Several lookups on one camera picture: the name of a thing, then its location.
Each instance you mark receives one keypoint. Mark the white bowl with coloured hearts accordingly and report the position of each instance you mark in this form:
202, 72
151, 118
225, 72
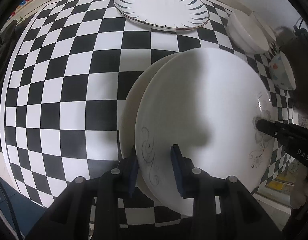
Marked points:
281, 72

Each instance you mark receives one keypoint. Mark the colourful wall sticker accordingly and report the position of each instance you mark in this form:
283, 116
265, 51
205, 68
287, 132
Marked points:
20, 3

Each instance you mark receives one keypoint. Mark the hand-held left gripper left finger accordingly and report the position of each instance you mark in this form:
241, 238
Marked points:
133, 172

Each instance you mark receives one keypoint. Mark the white plate with grey floral print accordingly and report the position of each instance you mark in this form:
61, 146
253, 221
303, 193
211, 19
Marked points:
194, 92

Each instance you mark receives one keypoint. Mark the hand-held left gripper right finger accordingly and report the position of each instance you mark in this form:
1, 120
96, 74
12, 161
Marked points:
176, 170

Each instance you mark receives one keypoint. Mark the plain white plate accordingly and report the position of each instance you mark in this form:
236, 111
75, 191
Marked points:
130, 120

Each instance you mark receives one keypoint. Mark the plain white bowl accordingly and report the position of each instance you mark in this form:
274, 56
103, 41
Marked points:
267, 31
244, 32

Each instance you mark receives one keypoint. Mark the white plate with blue leaf pattern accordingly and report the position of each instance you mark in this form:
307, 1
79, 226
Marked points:
164, 7

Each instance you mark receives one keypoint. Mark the black white checkered tablecloth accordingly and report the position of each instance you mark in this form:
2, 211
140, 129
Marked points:
56, 80

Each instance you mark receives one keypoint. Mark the person's right forearm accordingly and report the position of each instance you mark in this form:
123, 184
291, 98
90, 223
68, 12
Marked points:
302, 62

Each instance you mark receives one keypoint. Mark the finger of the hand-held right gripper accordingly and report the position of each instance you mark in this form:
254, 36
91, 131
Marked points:
267, 127

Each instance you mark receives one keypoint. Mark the person's right hand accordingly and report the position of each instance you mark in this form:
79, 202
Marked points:
300, 190

